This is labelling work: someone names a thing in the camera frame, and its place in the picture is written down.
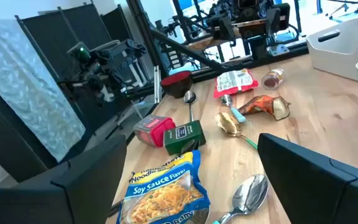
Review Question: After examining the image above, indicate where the silver spoon green handle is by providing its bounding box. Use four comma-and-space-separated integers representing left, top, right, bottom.
212, 173, 270, 224

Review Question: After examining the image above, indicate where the gold spoon green handle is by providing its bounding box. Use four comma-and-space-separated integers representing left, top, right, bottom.
214, 111, 259, 151

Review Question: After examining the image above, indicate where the red snack packet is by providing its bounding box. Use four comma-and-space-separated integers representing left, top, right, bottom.
213, 68, 259, 100

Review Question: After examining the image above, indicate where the black room divider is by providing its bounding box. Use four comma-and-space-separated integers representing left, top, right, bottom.
0, 2, 155, 183

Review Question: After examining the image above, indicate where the blue yellow ramen packet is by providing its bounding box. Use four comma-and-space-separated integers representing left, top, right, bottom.
116, 149, 211, 224

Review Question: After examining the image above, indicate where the red bowl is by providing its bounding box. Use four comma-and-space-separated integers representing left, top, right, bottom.
160, 70, 194, 100

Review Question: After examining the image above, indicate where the orange foil pouch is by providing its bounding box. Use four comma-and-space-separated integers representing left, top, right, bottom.
237, 95, 291, 121

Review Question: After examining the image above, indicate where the small glass spice jar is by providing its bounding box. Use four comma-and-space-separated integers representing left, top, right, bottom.
260, 68, 285, 91

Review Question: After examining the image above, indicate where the plain silver spoon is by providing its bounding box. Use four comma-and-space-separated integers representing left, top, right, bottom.
183, 90, 198, 123

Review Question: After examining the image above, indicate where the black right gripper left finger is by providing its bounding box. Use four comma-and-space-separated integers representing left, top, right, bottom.
0, 134, 127, 224

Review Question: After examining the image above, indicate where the black robot workstation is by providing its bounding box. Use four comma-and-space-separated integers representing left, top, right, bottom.
154, 0, 301, 60

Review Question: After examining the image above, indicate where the silver spoon light-blue handle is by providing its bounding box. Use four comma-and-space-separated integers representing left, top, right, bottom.
220, 94, 247, 123

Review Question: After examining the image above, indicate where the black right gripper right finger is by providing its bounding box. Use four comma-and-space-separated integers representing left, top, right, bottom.
257, 133, 358, 224

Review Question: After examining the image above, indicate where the red patterned paprika tin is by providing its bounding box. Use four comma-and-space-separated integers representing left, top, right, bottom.
132, 114, 177, 148

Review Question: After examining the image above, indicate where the silver bubble foil sheet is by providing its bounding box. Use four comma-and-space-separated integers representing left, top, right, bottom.
0, 15, 86, 162

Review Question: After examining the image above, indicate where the silver spice tin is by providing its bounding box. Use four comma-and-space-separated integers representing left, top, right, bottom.
163, 119, 207, 156

